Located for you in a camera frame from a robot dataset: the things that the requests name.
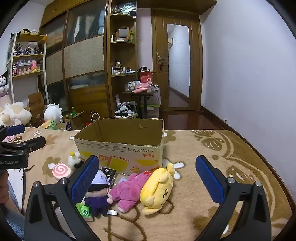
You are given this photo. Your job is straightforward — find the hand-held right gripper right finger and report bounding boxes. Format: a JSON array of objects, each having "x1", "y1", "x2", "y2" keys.
[{"x1": 195, "y1": 155, "x2": 272, "y2": 241}]

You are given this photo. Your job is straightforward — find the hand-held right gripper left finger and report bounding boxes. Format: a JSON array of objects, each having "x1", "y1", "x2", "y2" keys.
[{"x1": 24, "y1": 155, "x2": 109, "y2": 241}]

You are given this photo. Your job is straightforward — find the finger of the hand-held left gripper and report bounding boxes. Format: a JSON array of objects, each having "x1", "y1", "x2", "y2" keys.
[
  {"x1": 0, "y1": 124, "x2": 26, "y2": 139},
  {"x1": 0, "y1": 136, "x2": 46, "y2": 156}
]

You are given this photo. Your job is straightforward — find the small white chick plush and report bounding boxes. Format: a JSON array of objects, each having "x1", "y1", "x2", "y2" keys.
[{"x1": 68, "y1": 151, "x2": 85, "y2": 169}]

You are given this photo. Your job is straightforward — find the white-haired doll plush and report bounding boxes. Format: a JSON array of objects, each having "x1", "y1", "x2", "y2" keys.
[{"x1": 83, "y1": 169, "x2": 114, "y2": 217}]

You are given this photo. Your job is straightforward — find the pink swirl roll plush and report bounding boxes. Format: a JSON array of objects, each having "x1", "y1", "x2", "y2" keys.
[{"x1": 52, "y1": 162, "x2": 73, "y2": 179}]

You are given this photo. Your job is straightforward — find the green tissue packet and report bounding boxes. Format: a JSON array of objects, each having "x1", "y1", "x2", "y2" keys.
[{"x1": 75, "y1": 202, "x2": 94, "y2": 222}]

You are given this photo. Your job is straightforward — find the pink bear plush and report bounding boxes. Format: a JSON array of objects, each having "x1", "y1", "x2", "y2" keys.
[{"x1": 107, "y1": 173, "x2": 154, "y2": 214}]

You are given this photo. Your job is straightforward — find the printed cardboard box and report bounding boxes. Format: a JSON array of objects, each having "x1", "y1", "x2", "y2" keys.
[{"x1": 73, "y1": 118, "x2": 165, "y2": 178}]

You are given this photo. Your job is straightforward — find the yellow dog plush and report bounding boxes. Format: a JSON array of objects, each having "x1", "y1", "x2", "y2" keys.
[{"x1": 140, "y1": 162, "x2": 176, "y2": 215}]

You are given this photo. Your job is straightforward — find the person's left hand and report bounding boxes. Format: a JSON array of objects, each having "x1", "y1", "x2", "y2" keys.
[{"x1": 0, "y1": 170, "x2": 10, "y2": 204}]

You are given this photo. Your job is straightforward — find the large cream plush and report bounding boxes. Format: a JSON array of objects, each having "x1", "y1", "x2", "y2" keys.
[{"x1": 0, "y1": 101, "x2": 32, "y2": 127}]

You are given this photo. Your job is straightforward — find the black packet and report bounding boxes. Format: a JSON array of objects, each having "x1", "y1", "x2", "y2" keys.
[{"x1": 100, "y1": 167, "x2": 116, "y2": 186}]

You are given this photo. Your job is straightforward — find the beige flower printed blanket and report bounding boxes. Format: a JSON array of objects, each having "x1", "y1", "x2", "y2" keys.
[{"x1": 0, "y1": 126, "x2": 293, "y2": 241}]

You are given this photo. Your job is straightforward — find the plain brown cardboard box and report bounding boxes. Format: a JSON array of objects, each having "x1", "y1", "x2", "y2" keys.
[{"x1": 24, "y1": 91, "x2": 45, "y2": 124}]

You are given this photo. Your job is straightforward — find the clear plastic bag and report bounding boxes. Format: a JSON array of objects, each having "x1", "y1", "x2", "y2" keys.
[{"x1": 111, "y1": 173, "x2": 130, "y2": 187}]

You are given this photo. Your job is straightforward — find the white spiky plush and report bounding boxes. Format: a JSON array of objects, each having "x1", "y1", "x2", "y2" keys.
[{"x1": 43, "y1": 102, "x2": 63, "y2": 123}]

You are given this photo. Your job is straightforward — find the open cardboard box with bottles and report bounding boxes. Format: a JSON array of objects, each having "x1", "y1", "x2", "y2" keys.
[{"x1": 62, "y1": 111, "x2": 85, "y2": 130}]

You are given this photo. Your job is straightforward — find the black and white plush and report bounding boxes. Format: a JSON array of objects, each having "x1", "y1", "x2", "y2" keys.
[{"x1": 0, "y1": 71, "x2": 10, "y2": 98}]

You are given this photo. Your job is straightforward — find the red paper bag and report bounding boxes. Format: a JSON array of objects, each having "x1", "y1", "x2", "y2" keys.
[{"x1": 85, "y1": 111, "x2": 101, "y2": 127}]

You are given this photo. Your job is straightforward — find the blue denim clothing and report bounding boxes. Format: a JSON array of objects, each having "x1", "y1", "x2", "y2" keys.
[{"x1": 0, "y1": 204, "x2": 25, "y2": 240}]

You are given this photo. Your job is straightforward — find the white shelf rack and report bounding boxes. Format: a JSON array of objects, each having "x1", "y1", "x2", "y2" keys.
[{"x1": 6, "y1": 30, "x2": 49, "y2": 105}]

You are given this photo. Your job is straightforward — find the basket of plush toys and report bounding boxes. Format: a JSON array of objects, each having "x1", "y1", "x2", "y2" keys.
[{"x1": 114, "y1": 109, "x2": 139, "y2": 118}]

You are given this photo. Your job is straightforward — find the collection of small figurines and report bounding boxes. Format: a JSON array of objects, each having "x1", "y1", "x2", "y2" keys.
[{"x1": 11, "y1": 45, "x2": 44, "y2": 76}]

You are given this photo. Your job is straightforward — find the zebra striped plush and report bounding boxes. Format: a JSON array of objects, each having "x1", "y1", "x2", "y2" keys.
[{"x1": 117, "y1": 102, "x2": 137, "y2": 114}]

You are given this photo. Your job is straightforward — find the white and green storage box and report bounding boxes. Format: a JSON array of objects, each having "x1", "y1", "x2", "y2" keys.
[{"x1": 140, "y1": 104, "x2": 160, "y2": 118}]

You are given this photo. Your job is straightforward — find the pink translucent bag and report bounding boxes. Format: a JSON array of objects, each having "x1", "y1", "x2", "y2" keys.
[{"x1": 146, "y1": 89, "x2": 162, "y2": 107}]

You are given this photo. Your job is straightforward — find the wooden wardrobe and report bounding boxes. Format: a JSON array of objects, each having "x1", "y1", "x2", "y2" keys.
[{"x1": 38, "y1": 0, "x2": 110, "y2": 123}]

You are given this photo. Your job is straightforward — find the cluttered small rack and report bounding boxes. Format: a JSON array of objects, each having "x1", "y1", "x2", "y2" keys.
[{"x1": 121, "y1": 89, "x2": 160, "y2": 118}]

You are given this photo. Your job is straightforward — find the pink cloth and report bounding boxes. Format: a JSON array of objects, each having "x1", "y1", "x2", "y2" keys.
[{"x1": 134, "y1": 82, "x2": 152, "y2": 90}]

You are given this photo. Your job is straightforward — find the red bag with white print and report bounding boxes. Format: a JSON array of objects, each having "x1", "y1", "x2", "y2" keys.
[{"x1": 139, "y1": 70, "x2": 154, "y2": 85}]

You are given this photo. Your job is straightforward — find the wooden door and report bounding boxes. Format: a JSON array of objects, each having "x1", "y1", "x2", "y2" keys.
[{"x1": 151, "y1": 8, "x2": 204, "y2": 112}]

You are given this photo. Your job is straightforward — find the wooden corner shelf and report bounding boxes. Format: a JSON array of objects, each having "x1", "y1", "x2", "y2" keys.
[{"x1": 105, "y1": 0, "x2": 139, "y2": 116}]

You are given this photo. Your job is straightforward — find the small framed mirror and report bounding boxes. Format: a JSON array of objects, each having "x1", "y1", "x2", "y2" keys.
[{"x1": 117, "y1": 27, "x2": 130, "y2": 40}]

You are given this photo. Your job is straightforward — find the metal door handle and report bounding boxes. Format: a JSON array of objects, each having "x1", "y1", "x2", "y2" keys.
[{"x1": 157, "y1": 52, "x2": 167, "y2": 67}]

